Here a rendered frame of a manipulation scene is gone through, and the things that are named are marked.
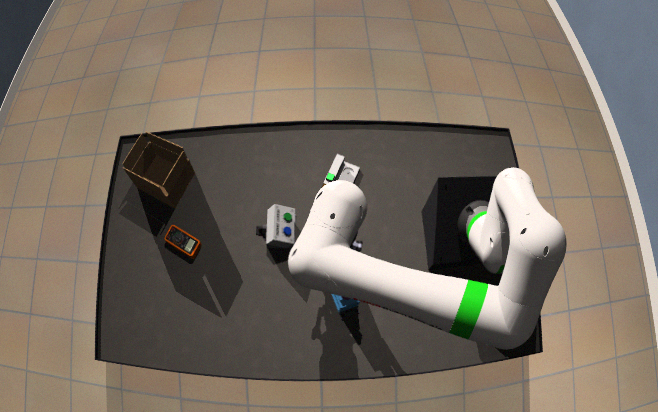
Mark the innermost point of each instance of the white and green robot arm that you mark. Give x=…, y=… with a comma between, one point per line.
x=502, y=316

